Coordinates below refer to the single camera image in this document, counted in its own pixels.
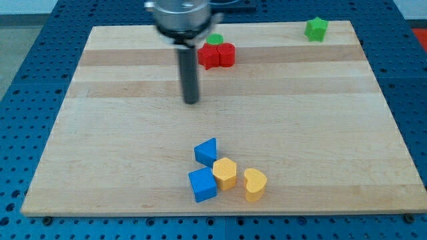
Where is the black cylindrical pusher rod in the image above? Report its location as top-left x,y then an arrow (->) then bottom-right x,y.
177,47 -> 199,105

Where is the red star block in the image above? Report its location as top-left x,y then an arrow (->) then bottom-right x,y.
197,43 -> 220,70

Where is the red circle block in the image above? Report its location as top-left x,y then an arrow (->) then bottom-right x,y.
217,43 -> 236,67

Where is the green circle block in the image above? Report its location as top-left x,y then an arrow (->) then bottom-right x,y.
206,33 -> 224,45

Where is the green star block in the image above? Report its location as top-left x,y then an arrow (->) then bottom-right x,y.
304,17 -> 329,42

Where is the blue triangle block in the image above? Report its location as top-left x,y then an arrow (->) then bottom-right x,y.
193,137 -> 217,168

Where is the yellow hexagon block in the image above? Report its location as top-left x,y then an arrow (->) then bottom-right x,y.
213,157 -> 237,191

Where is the wooden board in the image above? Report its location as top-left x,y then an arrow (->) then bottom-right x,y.
21,21 -> 426,217

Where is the blue cube block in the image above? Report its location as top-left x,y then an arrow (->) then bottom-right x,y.
188,167 -> 218,203

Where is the yellow heart block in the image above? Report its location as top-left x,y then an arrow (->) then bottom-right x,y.
244,168 -> 268,202

